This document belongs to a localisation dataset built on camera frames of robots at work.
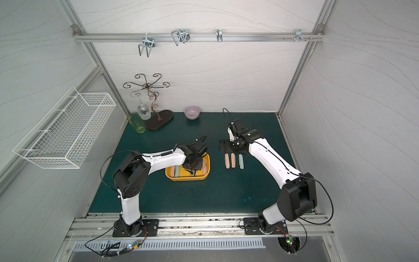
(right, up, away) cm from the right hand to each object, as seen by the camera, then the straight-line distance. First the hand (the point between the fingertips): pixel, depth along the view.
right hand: (228, 147), depth 83 cm
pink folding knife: (-30, -14, +8) cm, 35 cm away
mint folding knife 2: (+9, -11, +12) cm, 19 cm away
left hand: (-17, -12, +9) cm, 22 cm away
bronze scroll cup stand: (-48, +16, +31) cm, 60 cm away
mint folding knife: (-28, -14, +8) cm, 32 cm away
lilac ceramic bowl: (-23, +22, +34) cm, 47 cm away
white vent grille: (-23, -37, -19) cm, 47 cm away
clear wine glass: (-49, +21, +10) cm, 54 cm away
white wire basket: (-71, +7, -14) cm, 73 cm away
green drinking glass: (-57, +13, +21) cm, 62 cm away
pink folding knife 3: (+4, -9, +13) cm, 16 cm away
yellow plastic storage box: (-26, -15, +7) cm, 31 cm away
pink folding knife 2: (+1, -9, +13) cm, 15 cm away
